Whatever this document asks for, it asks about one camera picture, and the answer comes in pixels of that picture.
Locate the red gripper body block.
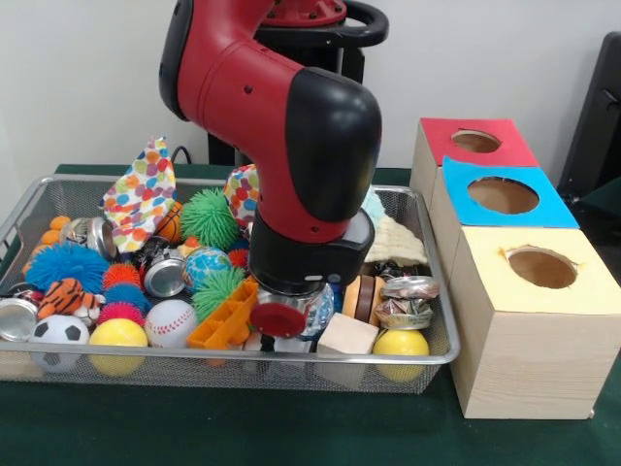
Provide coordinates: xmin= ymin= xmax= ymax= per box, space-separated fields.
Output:
xmin=250 ymin=299 xmax=310 ymax=339

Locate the crushed clear plastic bottle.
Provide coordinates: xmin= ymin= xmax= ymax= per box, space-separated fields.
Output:
xmin=296 ymin=286 xmax=337 ymax=341

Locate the green spiky rubber ball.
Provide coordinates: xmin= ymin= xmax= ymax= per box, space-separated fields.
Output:
xmin=192 ymin=267 xmax=248 ymax=323
xmin=180 ymin=187 xmax=242 ymax=251

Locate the pale yellow muslin cloth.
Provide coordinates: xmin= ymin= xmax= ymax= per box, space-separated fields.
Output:
xmin=364 ymin=214 xmax=428 ymax=268

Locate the mint green muslin cloth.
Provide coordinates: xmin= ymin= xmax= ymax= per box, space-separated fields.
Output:
xmin=361 ymin=189 xmax=387 ymax=224

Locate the colourful polka-dot cloth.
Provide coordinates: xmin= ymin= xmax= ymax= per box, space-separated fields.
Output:
xmin=102 ymin=136 xmax=179 ymax=253

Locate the wooden box with three holes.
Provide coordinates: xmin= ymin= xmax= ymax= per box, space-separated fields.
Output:
xmin=409 ymin=117 xmax=621 ymax=420

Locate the clear mesh bin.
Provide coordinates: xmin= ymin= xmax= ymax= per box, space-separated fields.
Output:
xmin=0 ymin=173 xmax=460 ymax=391

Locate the orange plastic toy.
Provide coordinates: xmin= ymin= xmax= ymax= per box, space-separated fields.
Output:
xmin=186 ymin=279 xmax=260 ymax=350

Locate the white baseball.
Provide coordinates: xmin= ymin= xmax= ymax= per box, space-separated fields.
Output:
xmin=144 ymin=299 xmax=198 ymax=349

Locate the yellow smiley ball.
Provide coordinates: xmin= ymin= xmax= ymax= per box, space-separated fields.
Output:
xmin=374 ymin=328 xmax=430 ymax=382

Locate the black and white soccer ball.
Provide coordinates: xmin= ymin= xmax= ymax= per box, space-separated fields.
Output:
xmin=29 ymin=316 xmax=91 ymax=375

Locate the blue spiky rubber ball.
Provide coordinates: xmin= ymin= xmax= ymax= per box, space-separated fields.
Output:
xmin=24 ymin=241 xmax=110 ymax=294

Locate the black chair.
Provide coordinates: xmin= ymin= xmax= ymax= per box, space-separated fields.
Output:
xmin=558 ymin=32 xmax=621 ymax=244

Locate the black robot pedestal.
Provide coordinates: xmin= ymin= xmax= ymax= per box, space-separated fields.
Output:
xmin=209 ymin=0 xmax=389 ymax=168

